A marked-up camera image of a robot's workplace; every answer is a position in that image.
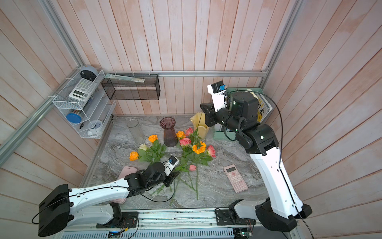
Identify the pink rose flower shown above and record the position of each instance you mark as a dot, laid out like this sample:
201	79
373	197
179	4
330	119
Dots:
185	142

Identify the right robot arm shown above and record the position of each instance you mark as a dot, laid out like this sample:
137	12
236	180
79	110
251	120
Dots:
283	207

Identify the purple glass vase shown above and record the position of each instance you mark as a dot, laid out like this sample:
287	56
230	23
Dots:
169	135

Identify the pink tulip flower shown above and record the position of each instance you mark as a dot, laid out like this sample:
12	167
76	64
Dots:
186	168

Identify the blue lid jar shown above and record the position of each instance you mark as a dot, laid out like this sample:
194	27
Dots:
74	116

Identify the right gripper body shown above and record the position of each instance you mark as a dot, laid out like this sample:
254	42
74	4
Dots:
225	118

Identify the pink rose right side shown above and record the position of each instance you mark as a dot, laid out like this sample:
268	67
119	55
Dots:
211	151

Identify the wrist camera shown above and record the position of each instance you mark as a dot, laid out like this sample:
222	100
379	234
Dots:
171	164
218	94

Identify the orange marigold flower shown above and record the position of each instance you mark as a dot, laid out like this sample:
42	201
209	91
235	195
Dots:
196	154

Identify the white calculator on shelf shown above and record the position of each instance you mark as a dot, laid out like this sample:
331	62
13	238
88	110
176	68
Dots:
83	90

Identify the white wire shelf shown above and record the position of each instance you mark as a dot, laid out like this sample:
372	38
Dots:
98	107

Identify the round black white device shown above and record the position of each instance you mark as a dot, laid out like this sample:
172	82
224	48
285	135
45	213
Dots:
89	73

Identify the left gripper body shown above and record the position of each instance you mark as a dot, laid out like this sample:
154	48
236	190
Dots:
167	180

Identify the pink calculator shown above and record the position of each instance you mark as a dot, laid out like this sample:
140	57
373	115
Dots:
235	178

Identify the small orange rose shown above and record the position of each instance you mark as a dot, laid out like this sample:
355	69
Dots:
153	138

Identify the pink rose near vase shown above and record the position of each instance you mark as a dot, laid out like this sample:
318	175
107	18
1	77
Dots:
189	131

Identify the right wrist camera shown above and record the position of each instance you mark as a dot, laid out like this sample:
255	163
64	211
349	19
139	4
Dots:
218	94

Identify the green file organizer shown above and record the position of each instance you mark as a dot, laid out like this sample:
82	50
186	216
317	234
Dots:
243	107

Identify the yellow glass vase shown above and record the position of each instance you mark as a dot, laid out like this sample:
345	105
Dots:
199	124

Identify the large orange rose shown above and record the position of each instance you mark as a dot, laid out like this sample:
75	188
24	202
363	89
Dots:
134	156

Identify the orange rose by vase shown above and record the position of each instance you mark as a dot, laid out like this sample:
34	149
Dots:
180	135

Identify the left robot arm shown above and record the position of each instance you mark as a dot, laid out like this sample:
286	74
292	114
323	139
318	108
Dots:
65	207

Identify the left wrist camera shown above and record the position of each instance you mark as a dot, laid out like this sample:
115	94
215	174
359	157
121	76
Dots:
171	164

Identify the yellow magazine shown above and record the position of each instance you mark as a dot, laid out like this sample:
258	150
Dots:
264	107

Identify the black wire basket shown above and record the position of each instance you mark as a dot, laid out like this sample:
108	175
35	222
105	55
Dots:
132	86

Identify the clear glass vase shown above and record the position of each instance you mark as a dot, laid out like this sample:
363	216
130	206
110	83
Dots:
136	131

